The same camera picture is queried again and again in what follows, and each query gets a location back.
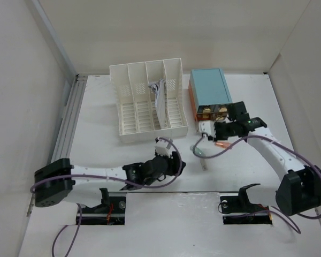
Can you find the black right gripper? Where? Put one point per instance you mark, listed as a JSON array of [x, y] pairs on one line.
[[218, 137]]

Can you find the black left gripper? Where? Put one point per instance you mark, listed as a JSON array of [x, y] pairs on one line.
[[173, 163]]

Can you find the orange correction tape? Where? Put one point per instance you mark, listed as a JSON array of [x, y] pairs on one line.
[[223, 145]]

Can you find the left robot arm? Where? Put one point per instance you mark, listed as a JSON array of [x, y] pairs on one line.
[[61, 181]]

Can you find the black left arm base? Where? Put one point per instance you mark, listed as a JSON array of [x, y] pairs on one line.
[[110, 210]]

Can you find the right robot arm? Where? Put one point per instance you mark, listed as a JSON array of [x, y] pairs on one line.
[[300, 180]]

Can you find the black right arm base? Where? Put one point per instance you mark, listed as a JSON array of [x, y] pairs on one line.
[[238, 210]]

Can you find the small tan eraser block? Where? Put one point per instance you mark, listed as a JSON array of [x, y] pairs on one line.
[[203, 164]]

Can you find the blue top drawer box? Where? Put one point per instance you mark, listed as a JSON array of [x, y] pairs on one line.
[[209, 89]]

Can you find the white plastic file organizer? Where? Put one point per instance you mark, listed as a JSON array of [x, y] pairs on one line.
[[138, 118]]

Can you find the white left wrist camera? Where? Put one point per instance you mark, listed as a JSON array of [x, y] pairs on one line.
[[162, 147]]

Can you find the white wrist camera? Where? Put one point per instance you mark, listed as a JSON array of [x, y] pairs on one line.
[[162, 147], [207, 127]]

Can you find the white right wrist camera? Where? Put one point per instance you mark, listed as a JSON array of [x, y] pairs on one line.
[[207, 127]]

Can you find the aluminium frame rail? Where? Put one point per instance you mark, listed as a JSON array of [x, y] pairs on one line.
[[64, 135]]

